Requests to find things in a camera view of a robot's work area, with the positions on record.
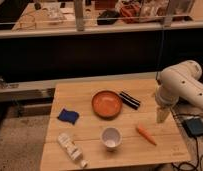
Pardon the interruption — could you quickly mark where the orange ceramic bowl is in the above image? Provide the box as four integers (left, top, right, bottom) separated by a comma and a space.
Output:
91, 90, 122, 119

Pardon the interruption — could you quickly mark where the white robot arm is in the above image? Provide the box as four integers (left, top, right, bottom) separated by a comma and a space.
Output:
155, 60, 203, 123

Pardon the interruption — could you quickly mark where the orange carrot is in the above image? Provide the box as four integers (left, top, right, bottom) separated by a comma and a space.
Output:
136, 125, 157, 146

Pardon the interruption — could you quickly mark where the dark box on floor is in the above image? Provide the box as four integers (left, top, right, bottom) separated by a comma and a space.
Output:
182, 118, 203, 137

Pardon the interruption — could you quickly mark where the black striped block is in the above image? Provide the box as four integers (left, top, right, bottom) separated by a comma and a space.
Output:
119, 92, 141, 110

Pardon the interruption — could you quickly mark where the white cup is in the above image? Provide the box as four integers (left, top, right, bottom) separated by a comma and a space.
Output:
100, 127, 122, 151

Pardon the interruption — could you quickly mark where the blue cloth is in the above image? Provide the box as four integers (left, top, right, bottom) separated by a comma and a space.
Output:
58, 109, 79, 124

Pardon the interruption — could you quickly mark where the white plastic bottle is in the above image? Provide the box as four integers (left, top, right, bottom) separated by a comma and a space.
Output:
57, 133, 88, 169

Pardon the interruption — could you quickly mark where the red orange bag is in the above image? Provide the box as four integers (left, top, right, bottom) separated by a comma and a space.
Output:
120, 4, 140, 24

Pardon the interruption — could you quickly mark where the black bag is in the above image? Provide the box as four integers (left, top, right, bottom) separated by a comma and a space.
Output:
97, 10, 120, 25

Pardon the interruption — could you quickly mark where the metal clamp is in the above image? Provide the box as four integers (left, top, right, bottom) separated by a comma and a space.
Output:
0, 77, 19, 89

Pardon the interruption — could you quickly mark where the black cable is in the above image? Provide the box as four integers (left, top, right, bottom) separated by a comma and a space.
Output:
170, 108, 203, 171

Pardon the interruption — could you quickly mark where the metal post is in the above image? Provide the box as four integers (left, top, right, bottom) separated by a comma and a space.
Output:
74, 0, 85, 31

